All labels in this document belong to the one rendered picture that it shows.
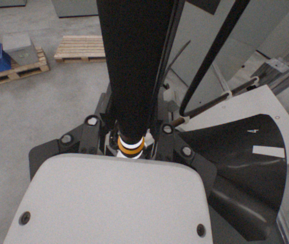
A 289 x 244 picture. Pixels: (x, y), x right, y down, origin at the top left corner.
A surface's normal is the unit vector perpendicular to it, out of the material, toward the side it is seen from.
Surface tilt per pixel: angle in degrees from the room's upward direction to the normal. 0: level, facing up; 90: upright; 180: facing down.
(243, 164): 45
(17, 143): 0
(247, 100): 50
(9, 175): 0
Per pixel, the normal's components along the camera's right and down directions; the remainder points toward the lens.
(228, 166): -0.40, -0.83
